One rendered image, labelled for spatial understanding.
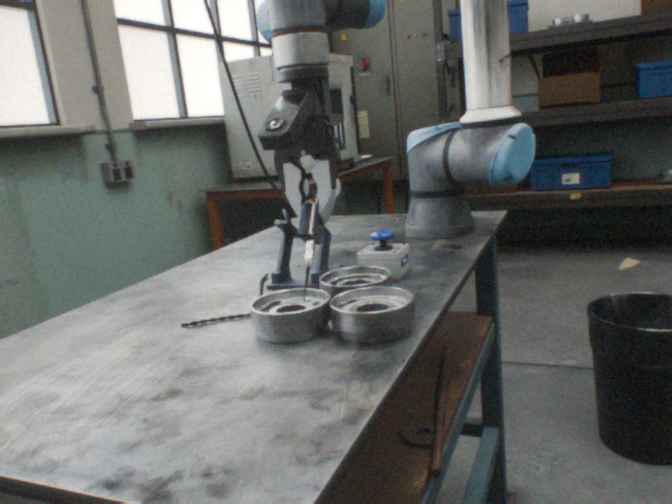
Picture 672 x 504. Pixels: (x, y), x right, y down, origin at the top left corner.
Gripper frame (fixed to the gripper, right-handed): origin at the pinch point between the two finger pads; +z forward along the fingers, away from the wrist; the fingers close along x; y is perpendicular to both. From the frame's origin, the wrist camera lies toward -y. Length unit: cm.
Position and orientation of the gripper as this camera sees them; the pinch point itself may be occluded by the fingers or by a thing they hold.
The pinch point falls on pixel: (312, 216)
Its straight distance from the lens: 81.3
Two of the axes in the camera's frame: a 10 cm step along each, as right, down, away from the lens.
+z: 1.0, 9.7, 2.1
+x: -9.4, 0.2, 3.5
